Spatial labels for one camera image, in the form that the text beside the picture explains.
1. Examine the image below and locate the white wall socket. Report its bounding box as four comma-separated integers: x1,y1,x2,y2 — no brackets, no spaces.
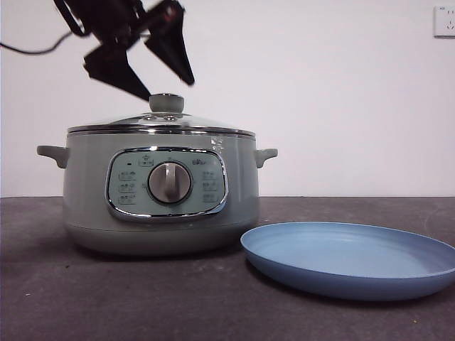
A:
433,6,455,38

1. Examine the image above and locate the blue round plate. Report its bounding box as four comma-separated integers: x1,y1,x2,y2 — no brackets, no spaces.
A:
240,221,455,302

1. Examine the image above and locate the pale green electric steamer pot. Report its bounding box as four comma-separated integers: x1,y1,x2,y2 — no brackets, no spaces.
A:
36,131,279,257

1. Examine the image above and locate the black cable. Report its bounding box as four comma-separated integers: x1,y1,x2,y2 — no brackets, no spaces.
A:
0,31,74,55

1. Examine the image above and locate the glass lid with green knob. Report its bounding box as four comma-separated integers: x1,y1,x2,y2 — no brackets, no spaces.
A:
67,92,256,136

